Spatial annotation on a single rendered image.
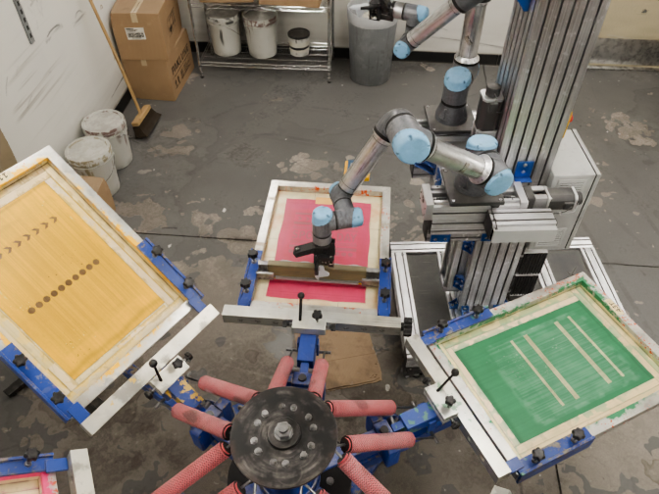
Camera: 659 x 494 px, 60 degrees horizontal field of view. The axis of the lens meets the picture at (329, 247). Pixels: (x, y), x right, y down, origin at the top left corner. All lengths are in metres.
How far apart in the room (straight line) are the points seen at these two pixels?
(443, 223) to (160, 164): 2.78
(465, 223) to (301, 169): 2.21
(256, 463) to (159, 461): 1.57
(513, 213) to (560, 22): 0.76
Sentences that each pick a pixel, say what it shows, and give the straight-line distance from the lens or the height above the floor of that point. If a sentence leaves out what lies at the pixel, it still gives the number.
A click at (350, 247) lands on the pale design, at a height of 0.96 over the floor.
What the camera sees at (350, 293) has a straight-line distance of 2.39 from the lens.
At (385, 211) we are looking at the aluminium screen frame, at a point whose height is 0.99.
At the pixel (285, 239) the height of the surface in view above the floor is 0.96.
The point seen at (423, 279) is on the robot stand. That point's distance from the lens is 3.45.
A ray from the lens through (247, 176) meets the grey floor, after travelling 4.46.
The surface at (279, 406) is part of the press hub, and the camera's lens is 1.70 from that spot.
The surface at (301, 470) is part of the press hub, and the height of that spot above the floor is 1.31.
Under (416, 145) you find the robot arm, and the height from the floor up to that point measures 1.66.
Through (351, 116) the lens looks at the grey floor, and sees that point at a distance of 5.08.
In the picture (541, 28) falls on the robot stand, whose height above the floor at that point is 1.86.
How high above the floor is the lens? 2.81
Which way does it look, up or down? 46 degrees down
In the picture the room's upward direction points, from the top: straight up
